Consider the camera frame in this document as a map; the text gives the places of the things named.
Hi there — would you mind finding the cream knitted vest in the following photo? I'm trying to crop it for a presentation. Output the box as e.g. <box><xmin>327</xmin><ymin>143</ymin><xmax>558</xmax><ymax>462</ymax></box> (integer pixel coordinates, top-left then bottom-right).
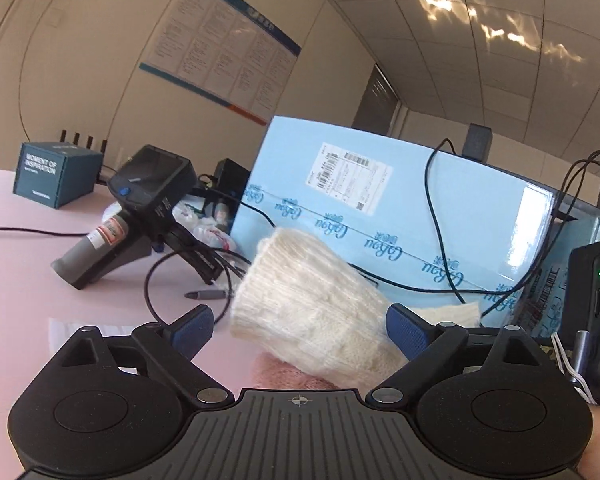
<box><xmin>228</xmin><ymin>225</ymin><xmax>482</xmax><ymax>391</ymax></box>

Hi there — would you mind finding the right light blue carton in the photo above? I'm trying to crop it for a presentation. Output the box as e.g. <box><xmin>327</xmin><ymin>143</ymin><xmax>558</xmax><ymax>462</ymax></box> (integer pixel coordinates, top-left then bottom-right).
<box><xmin>507</xmin><ymin>216</ymin><xmax>600</xmax><ymax>338</ymax></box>

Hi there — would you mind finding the light blue carton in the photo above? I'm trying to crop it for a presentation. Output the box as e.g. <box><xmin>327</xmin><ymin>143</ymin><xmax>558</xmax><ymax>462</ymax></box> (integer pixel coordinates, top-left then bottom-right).
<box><xmin>507</xmin><ymin>216</ymin><xmax>600</xmax><ymax>338</ymax></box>
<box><xmin>230</xmin><ymin>117</ymin><xmax>555</xmax><ymax>327</ymax></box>

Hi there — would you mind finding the grey marker pen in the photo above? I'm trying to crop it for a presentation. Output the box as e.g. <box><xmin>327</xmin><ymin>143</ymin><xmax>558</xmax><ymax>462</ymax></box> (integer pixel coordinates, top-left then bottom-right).
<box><xmin>184</xmin><ymin>289</ymin><xmax>232</xmax><ymax>301</ymax></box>

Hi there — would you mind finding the pink knitted sweater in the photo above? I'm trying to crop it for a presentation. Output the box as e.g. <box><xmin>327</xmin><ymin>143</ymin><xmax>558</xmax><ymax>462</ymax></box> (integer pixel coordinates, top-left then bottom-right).
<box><xmin>251</xmin><ymin>352</ymin><xmax>336</xmax><ymax>390</ymax></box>

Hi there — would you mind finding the left light blue carton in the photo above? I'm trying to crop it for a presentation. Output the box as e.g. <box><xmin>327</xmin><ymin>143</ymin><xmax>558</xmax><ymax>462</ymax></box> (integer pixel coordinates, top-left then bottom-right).
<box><xmin>230</xmin><ymin>117</ymin><xmax>555</xmax><ymax>327</ymax></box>

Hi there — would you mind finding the black device on carton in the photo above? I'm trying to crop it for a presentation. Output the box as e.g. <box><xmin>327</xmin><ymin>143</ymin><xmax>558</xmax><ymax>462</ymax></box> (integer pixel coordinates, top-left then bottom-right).
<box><xmin>462</xmin><ymin>124</ymin><xmax>493</xmax><ymax>164</ymax></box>

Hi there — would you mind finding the spare black handheld gripper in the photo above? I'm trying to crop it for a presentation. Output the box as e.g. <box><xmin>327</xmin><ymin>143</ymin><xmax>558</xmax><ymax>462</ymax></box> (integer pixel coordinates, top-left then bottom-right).
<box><xmin>52</xmin><ymin>144</ymin><xmax>222</xmax><ymax>289</ymax></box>

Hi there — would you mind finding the dark teal small box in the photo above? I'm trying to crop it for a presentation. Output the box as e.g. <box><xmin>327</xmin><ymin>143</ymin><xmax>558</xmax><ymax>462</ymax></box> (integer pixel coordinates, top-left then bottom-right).
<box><xmin>12</xmin><ymin>141</ymin><xmax>104</xmax><ymax>209</ymax></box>

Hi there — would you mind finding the black cable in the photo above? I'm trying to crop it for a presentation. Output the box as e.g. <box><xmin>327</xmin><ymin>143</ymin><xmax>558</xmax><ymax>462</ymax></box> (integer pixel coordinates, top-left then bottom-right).
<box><xmin>144</xmin><ymin>138</ymin><xmax>600</xmax><ymax>326</ymax></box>

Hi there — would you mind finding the wall information poster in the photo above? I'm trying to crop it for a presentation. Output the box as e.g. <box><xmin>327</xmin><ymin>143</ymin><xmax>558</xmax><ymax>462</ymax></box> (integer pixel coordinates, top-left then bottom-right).
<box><xmin>140</xmin><ymin>0</ymin><xmax>301</xmax><ymax>126</ymax></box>

